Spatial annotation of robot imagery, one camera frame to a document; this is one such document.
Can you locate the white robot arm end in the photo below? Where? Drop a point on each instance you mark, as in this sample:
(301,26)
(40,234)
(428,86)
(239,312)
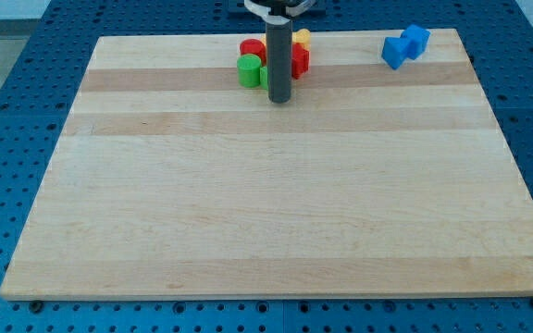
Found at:
(278,12)

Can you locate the blue cube block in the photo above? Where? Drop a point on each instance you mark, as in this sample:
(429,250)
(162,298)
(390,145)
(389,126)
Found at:
(417,38)

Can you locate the green block behind tool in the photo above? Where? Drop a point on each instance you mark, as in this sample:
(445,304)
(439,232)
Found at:
(263,78)

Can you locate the green cylinder block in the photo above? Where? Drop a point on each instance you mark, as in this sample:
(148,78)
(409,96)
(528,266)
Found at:
(248,67)

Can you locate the wooden board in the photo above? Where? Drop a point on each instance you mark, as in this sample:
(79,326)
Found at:
(170,181)

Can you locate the red star block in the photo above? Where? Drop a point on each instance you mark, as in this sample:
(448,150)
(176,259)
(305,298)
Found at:
(300,58)

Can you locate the red cylinder block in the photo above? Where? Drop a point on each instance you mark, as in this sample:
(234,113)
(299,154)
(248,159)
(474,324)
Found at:
(255,47)

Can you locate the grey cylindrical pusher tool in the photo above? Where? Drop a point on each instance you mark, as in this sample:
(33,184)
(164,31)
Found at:
(278,58)

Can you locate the yellow block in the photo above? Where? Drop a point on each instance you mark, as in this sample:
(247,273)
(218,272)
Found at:
(302,38)

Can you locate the blue triangular block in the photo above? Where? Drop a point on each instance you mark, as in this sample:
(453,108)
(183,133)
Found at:
(395,51)

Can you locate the blue perforated table plate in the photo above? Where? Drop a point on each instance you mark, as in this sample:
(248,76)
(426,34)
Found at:
(35,100)

